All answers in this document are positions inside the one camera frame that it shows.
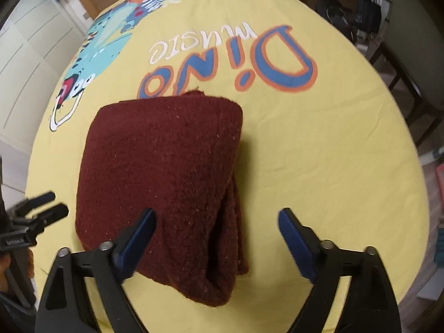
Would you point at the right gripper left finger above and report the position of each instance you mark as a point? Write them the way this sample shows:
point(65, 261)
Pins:
point(65, 305)

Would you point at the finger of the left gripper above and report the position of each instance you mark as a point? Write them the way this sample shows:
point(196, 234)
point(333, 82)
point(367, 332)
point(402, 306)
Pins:
point(48, 217)
point(22, 208)

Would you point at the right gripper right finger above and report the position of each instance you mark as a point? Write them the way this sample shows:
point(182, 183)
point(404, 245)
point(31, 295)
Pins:
point(370, 304)

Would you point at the dark red knit sweater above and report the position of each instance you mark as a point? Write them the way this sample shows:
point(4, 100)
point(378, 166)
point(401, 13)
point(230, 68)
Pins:
point(175, 155)

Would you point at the dark blue sleeve forearm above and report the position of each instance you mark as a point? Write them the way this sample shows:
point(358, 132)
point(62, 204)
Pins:
point(15, 317)

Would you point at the white wardrobe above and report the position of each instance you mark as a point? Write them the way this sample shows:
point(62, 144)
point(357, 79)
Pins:
point(37, 42)

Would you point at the yellow dino print bedsheet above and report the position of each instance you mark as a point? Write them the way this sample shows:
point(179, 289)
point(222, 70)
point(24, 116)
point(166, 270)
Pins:
point(322, 135)

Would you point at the grey green chair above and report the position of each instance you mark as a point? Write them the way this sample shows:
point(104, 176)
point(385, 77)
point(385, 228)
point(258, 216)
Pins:
point(413, 46)

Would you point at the black bag on floor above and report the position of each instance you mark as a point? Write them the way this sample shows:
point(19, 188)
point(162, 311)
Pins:
point(337, 15)

